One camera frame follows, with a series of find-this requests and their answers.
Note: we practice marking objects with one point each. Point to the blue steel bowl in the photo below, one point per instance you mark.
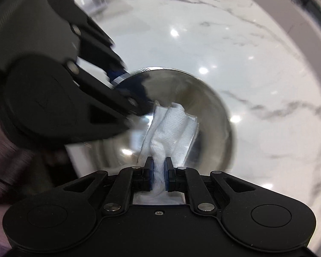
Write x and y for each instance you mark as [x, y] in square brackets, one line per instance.
[203, 107]

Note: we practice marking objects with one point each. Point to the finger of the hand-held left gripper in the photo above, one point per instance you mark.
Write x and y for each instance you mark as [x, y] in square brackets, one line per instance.
[96, 42]
[117, 99]

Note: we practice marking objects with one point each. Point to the white paper towel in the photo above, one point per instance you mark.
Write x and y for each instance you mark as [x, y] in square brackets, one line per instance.
[171, 131]

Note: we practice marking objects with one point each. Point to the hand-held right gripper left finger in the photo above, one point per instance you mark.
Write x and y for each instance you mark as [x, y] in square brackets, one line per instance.
[149, 175]

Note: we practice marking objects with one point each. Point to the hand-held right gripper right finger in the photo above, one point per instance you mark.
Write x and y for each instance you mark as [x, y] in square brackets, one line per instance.
[168, 176]

